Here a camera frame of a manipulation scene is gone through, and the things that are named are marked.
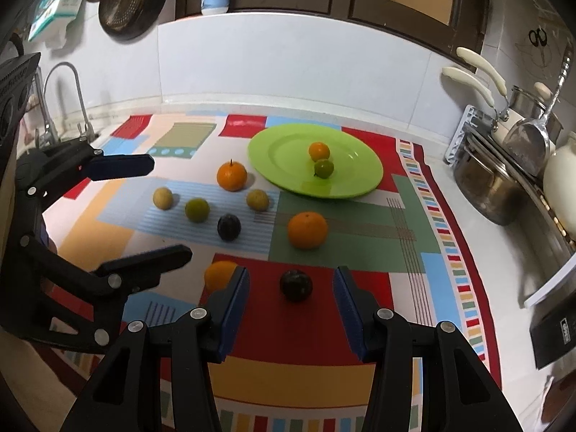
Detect black box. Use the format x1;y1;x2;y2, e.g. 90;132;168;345
530;290;576;370

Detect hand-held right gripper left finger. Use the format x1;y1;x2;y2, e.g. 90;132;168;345
60;265;251;432

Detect golden mesh strainer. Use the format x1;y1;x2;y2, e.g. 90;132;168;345
85;0;149;32

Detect green plum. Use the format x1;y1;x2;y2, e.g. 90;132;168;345
185;198;210;224

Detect green plate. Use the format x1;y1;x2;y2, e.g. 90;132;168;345
248;123;384;199

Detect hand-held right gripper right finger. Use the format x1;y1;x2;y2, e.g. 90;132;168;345
333;265;525;432

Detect large orange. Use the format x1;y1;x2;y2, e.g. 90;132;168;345
287;211;329;250

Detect steel saucepan cream handle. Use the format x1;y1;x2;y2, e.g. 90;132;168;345
456;47;565;140

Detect yellow plum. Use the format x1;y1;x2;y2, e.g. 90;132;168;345
152;188;174;211

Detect black scissors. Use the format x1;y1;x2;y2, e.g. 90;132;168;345
528;28;552;68

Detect blue and white carton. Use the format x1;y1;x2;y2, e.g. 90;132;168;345
28;0;97;43

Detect steel skimmer ladle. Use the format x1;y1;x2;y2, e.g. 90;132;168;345
503;51;574;177

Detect colourful patchwork table mat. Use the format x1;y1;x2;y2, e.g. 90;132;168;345
42;110;504;432

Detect steel kitchen faucet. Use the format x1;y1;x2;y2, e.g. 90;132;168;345
33;62;102;147

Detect dark purple plum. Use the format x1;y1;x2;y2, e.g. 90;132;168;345
279;269;313;302
217;215;242;242

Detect white plastic rack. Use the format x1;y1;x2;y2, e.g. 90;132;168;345
445;105;492;165

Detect large steel stockpot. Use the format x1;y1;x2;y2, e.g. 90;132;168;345
453;137;532;226

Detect white ceramic kettle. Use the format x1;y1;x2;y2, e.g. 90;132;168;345
543;131;576;217

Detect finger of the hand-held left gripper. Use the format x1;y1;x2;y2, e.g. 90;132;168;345
17;137;155;210
0;230;193;354

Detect kiwi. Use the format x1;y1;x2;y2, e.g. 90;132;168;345
246;189;270;212

